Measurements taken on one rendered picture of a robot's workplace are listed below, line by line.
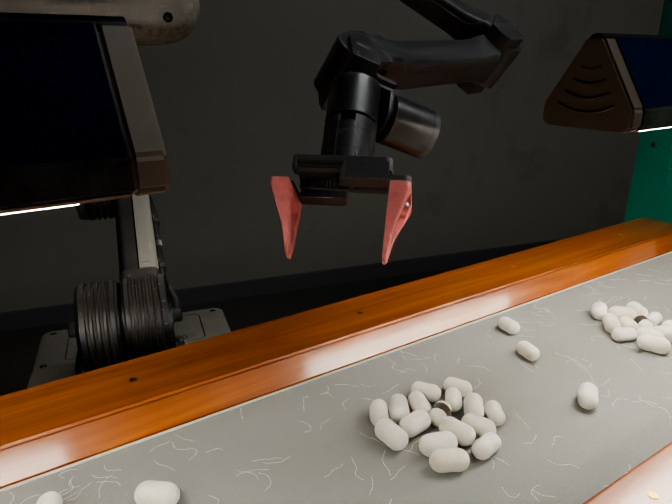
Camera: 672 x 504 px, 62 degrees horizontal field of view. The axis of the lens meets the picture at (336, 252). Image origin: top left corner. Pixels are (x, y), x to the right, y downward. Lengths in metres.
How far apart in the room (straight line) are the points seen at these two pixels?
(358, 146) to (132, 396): 0.35
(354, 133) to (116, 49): 0.36
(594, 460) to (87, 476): 0.46
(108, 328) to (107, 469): 0.27
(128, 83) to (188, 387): 0.42
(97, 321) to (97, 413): 0.22
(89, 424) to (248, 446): 0.15
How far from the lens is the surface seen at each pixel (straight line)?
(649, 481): 0.56
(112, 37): 0.27
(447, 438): 0.55
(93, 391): 0.65
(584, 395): 0.66
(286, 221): 0.56
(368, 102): 0.61
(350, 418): 0.60
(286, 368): 0.66
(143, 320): 0.80
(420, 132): 0.64
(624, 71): 0.50
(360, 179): 0.55
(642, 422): 0.68
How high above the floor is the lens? 1.10
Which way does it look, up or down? 20 degrees down
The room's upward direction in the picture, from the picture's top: straight up
